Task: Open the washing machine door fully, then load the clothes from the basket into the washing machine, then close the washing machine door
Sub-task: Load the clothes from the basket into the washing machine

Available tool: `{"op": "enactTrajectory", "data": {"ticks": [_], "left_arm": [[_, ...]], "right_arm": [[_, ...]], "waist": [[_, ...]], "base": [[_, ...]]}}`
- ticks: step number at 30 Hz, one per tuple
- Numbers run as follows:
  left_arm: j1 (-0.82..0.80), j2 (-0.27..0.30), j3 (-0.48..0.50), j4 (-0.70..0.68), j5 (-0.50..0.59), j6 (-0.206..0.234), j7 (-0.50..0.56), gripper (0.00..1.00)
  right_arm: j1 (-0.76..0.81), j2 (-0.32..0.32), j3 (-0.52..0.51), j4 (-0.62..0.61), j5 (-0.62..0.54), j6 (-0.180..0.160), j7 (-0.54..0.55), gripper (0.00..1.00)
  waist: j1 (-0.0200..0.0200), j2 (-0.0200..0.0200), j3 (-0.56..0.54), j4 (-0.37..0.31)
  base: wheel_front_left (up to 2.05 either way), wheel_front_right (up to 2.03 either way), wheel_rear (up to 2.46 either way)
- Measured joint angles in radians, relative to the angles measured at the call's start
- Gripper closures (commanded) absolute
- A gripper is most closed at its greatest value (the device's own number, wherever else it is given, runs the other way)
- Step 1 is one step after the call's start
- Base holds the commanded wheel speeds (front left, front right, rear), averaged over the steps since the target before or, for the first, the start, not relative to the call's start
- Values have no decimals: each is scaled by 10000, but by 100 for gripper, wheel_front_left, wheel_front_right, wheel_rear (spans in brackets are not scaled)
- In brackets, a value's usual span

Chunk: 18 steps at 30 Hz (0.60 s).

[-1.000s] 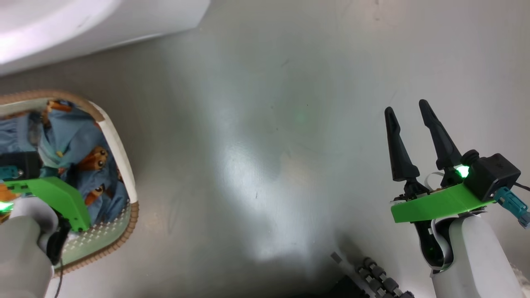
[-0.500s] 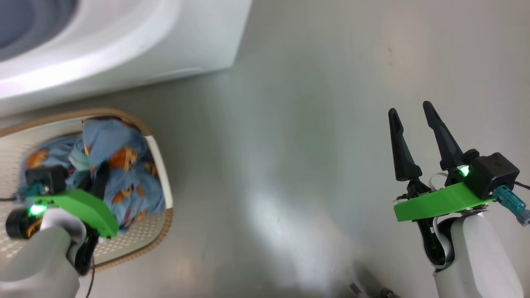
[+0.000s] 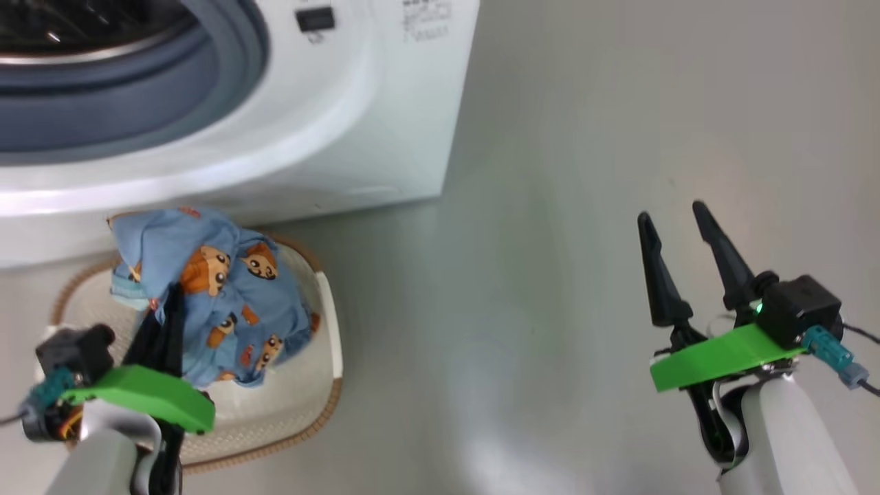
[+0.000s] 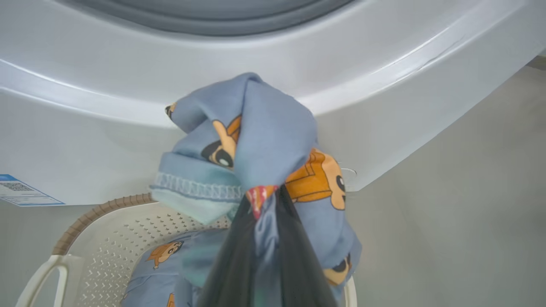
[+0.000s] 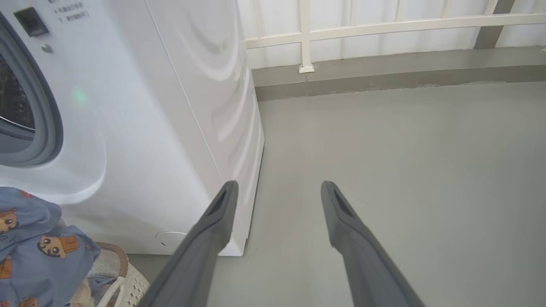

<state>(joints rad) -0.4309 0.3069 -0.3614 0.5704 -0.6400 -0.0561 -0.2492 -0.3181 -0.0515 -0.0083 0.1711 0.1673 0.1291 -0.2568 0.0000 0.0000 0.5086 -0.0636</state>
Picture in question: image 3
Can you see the steel perforated washer drum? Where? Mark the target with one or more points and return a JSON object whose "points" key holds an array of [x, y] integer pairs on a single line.
{"points": [[69, 27]]}

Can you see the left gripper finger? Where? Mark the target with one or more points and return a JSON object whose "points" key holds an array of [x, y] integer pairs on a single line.
{"points": [[146, 347], [173, 337]]}

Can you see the grey rubber door gasket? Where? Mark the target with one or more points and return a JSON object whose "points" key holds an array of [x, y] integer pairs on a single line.
{"points": [[137, 117]]}

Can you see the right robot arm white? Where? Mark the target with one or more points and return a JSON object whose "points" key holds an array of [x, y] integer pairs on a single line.
{"points": [[784, 440]]}

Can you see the cream perforated laundry basket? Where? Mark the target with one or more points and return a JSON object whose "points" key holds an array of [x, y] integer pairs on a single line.
{"points": [[289, 405]]}

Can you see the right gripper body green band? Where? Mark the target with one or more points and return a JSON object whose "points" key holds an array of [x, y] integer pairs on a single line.
{"points": [[722, 357]]}

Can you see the blue cartoon print garment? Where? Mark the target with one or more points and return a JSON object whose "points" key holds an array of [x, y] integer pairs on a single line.
{"points": [[227, 302]]}

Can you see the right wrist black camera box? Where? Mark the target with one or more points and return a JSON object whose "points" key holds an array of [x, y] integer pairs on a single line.
{"points": [[801, 309]]}

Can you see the printed text sticker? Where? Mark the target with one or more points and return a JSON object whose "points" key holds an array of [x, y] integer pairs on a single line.
{"points": [[426, 17]]}

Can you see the white front-load washing machine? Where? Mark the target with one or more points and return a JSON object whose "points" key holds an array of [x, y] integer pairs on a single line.
{"points": [[385, 137]]}

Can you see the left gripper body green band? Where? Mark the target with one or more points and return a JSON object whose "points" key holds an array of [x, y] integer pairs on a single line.
{"points": [[144, 392]]}

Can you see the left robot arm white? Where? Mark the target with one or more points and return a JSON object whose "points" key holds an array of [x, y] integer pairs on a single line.
{"points": [[96, 460]]}

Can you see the black door latch slot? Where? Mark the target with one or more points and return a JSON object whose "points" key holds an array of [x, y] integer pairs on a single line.
{"points": [[315, 19]]}

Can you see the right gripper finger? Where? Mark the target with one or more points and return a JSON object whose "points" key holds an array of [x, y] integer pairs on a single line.
{"points": [[663, 282], [725, 265]]}

